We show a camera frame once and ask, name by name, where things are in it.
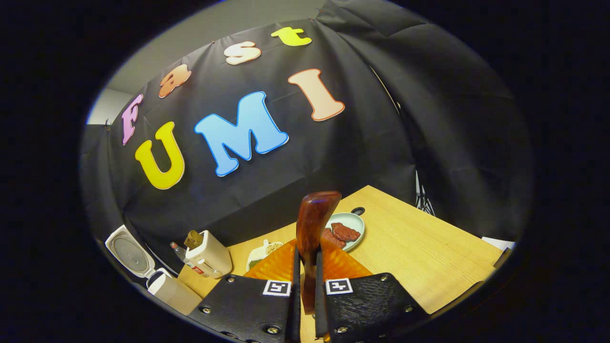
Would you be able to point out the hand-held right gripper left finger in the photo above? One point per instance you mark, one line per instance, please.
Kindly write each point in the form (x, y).
(248, 309)

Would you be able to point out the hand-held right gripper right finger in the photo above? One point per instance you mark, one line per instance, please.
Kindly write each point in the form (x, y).
(367, 309)

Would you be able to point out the white rice cooker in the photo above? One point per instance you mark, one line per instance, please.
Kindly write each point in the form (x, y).
(167, 290)

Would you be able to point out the brown wooden spoon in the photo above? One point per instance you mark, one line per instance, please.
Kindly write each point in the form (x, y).
(312, 228)

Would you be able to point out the white toaster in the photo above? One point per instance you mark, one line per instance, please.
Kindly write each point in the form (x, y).
(212, 259)

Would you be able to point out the white divided grain dish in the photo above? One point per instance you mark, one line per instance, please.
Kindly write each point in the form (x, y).
(267, 250)

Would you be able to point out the red meat slice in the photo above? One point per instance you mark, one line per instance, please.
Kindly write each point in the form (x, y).
(333, 240)
(347, 232)

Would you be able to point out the pale green plate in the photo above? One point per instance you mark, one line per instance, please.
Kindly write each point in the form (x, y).
(355, 224)

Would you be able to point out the brown bread slices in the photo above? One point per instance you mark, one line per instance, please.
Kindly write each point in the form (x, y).
(193, 239)

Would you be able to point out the clear water bottle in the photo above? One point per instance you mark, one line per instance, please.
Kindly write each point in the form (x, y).
(178, 251)

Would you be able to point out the black table grommet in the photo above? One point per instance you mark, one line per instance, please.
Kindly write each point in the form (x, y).
(358, 211)

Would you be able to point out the metal tripod stand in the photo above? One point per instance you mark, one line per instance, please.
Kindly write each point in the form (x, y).
(423, 200)

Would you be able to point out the black backdrop cloth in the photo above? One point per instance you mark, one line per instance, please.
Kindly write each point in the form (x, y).
(295, 190)

